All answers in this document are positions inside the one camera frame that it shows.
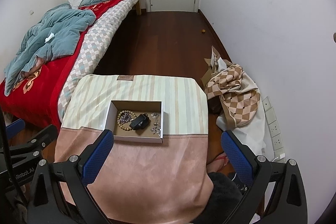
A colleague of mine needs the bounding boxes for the wooden bead bracelet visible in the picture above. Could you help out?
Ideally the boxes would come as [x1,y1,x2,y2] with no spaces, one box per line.
[117,110,138,131]

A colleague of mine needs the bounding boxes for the black smart band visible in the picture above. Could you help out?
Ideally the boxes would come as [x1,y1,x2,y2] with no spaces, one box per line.
[129,113,150,131]

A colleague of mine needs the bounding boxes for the silver link bracelet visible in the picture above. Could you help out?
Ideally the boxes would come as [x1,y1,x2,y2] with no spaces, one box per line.
[150,121,162,135]

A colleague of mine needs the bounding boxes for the red bed blanket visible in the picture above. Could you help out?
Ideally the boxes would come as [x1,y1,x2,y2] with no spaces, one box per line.
[1,0,122,128]

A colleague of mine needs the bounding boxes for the dark fuzzy trousers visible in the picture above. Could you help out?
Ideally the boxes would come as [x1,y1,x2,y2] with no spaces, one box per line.
[191,172,243,224]

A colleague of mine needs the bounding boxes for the foot in red flip-flop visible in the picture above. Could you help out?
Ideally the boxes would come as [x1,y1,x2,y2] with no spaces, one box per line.
[206,152,229,173]

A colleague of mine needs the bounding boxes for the teal blue quilt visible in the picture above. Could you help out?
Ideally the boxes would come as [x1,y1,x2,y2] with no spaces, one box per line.
[4,0,110,96]

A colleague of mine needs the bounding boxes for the checkered bed sheet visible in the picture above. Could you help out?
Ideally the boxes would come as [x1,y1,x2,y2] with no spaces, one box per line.
[58,0,139,121]

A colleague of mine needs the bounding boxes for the white cardboard box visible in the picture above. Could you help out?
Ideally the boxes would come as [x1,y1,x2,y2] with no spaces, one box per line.
[102,100,164,144]

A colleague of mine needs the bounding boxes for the pink striped table cloth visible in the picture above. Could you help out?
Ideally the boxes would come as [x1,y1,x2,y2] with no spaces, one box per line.
[55,75,213,223]

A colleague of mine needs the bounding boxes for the brown checkered cloth bag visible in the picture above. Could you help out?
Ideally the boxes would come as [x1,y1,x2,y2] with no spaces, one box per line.
[205,63,261,128]

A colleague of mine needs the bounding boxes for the torn cardboard pieces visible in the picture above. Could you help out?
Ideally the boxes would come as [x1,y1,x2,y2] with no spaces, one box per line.
[201,46,232,86]

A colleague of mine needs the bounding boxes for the white charger with cable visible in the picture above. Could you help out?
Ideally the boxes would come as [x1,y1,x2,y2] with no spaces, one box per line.
[272,153,285,162]

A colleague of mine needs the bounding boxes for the white wall socket strip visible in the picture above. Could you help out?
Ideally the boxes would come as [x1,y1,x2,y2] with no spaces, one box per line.
[262,96,286,162]

